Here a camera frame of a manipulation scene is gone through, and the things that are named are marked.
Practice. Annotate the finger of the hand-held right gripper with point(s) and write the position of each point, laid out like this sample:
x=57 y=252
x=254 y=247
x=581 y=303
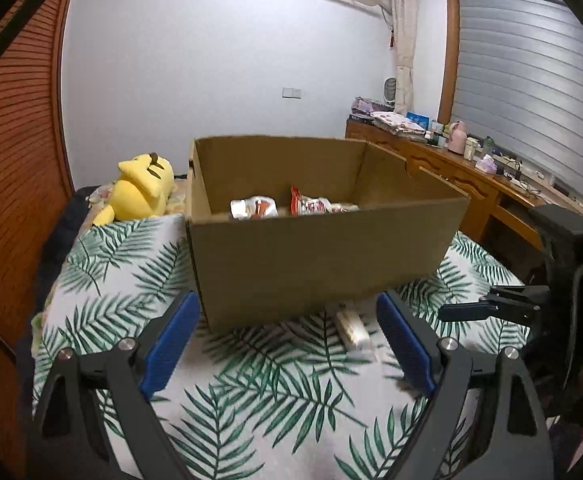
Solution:
x=464 y=311

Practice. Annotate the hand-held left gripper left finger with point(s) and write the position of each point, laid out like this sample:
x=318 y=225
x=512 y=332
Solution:
x=171 y=345

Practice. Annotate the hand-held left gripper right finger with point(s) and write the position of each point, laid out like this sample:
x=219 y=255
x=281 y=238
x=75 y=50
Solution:
x=404 y=345

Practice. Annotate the white bread packet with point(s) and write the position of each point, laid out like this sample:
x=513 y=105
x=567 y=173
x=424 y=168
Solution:
x=352 y=330

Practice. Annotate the brown cardboard box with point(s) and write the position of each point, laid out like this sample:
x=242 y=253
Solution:
x=321 y=260

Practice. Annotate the white blue snack packet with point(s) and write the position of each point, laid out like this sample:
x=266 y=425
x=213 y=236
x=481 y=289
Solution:
x=254 y=208

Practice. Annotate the white red snack packet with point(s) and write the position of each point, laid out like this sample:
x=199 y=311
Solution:
x=316 y=205

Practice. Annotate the leaf print blanket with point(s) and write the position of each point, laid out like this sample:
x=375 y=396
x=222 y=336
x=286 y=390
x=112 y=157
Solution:
x=271 y=400

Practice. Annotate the wooden desk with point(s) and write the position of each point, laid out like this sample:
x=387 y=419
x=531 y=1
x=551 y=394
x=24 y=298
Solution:
x=466 y=185

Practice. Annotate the purple tissue pack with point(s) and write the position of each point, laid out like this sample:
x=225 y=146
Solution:
x=485 y=165

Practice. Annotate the dark cloth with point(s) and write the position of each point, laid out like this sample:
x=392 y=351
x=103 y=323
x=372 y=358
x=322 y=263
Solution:
x=63 y=230

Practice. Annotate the yellow plush toy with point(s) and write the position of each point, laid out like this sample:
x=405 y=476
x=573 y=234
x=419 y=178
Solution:
x=139 y=190

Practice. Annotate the green bottle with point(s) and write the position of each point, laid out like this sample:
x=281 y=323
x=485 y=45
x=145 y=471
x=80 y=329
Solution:
x=488 y=145

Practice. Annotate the white cup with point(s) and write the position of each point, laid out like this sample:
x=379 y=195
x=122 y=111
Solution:
x=470 y=150

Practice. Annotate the pink kettle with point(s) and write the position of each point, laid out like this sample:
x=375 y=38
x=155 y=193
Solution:
x=456 y=137

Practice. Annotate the blue box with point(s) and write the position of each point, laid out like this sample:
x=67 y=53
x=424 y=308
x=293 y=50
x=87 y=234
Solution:
x=418 y=121

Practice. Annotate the floral folded cloth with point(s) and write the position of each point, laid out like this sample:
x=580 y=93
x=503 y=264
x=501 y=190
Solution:
x=399 y=122

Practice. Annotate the purple folded cloth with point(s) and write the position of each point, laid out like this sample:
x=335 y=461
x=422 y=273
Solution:
x=367 y=106

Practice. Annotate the small white fan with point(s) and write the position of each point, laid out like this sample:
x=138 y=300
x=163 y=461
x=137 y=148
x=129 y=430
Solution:
x=391 y=94

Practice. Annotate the wooden louvered wardrobe door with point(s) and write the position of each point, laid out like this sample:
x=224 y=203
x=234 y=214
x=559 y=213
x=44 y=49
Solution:
x=16 y=160

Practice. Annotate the beige curtain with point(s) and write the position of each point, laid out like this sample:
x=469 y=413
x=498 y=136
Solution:
x=404 y=50

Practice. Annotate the red hanging tassel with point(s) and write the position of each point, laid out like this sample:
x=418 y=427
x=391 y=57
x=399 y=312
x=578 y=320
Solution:
x=393 y=40

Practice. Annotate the white wall switch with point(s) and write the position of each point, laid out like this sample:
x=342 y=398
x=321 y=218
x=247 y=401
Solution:
x=292 y=92

